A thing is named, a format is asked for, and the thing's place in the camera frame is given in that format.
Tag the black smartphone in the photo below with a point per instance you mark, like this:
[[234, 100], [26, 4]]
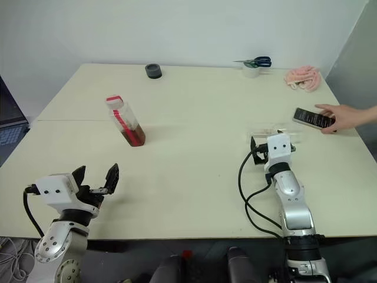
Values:
[[312, 118]]

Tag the pink cloth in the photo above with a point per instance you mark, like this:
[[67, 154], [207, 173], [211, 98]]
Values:
[[304, 77]]

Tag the small red object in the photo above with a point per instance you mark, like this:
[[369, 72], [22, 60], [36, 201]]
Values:
[[187, 254]]

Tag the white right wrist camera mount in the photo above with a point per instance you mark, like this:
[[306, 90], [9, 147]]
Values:
[[278, 150]]

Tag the dark grey laptop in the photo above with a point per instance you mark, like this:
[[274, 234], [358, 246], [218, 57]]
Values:
[[11, 118]]

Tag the white tape roll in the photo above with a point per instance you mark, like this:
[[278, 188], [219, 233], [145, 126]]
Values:
[[251, 72]]

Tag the dark rounded shape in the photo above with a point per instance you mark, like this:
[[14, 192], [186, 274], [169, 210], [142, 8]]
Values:
[[169, 269], [241, 265]]

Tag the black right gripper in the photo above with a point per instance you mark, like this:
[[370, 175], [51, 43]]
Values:
[[260, 154]]

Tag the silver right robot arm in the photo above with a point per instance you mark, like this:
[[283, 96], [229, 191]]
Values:
[[294, 212]]

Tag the person's bare forearm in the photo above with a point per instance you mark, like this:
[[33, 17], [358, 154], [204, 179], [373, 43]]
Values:
[[369, 117]]

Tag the plastic bottle with red liquid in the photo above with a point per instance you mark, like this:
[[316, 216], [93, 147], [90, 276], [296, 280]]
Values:
[[134, 134]]

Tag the red and white bottle cap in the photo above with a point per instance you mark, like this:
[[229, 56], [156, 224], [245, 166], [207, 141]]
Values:
[[114, 101]]

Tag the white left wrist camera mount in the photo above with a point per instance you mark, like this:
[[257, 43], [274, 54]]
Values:
[[53, 188]]

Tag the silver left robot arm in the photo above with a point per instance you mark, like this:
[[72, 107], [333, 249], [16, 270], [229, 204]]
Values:
[[53, 241]]

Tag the clear wine glass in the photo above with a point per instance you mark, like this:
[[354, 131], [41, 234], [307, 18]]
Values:
[[262, 131]]

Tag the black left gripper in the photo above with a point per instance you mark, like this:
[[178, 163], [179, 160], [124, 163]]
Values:
[[88, 199]]

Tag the person's bare hand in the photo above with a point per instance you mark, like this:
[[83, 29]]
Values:
[[347, 119]]

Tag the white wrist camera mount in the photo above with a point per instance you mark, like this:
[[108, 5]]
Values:
[[53, 188], [278, 150]]

